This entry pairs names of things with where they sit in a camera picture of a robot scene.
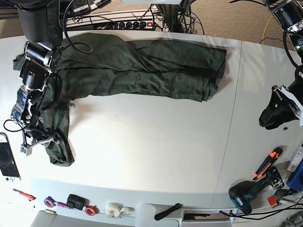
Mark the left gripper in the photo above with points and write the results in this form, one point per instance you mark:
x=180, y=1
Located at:
x=285, y=105

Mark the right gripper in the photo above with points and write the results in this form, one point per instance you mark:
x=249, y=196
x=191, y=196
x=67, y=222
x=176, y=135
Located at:
x=33, y=136

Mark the dark green t-shirt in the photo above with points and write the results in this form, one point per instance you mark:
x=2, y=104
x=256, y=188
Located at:
x=167, y=68

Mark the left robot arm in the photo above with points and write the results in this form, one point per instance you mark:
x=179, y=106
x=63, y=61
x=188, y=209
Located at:
x=289, y=15

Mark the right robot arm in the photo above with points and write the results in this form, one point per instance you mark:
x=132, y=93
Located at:
x=44, y=30

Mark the orange black utility knife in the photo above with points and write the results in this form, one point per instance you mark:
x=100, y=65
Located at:
x=267, y=163

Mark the white handheld game console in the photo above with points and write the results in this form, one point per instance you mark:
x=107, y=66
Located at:
x=8, y=165

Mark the red screwdriver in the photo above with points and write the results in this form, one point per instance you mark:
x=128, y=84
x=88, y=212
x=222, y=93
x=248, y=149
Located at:
x=28, y=196

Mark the purple tape roll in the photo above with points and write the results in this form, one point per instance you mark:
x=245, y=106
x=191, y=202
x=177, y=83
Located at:
x=49, y=202

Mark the blue box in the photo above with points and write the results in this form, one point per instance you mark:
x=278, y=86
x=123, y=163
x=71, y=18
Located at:
x=295, y=180

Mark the teal black power drill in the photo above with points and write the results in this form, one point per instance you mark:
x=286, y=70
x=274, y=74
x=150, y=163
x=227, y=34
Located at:
x=244, y=192

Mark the red tape roll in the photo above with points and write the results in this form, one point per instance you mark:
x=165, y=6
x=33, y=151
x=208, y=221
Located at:
x=90, y=210

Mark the clear tape dispenser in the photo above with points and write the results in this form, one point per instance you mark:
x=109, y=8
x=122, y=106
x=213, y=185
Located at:
x=117, y=210

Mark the white paper roll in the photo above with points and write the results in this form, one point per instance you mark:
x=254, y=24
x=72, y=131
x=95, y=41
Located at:
x=144, y=215

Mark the black power strip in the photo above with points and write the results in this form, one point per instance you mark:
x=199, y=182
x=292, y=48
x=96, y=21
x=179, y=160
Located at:
x=137, y=25

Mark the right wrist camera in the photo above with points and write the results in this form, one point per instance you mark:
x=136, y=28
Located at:
x=26, y=149

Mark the black action camera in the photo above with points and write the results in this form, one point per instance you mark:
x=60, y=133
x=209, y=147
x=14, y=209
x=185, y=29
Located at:
x=75, y=202

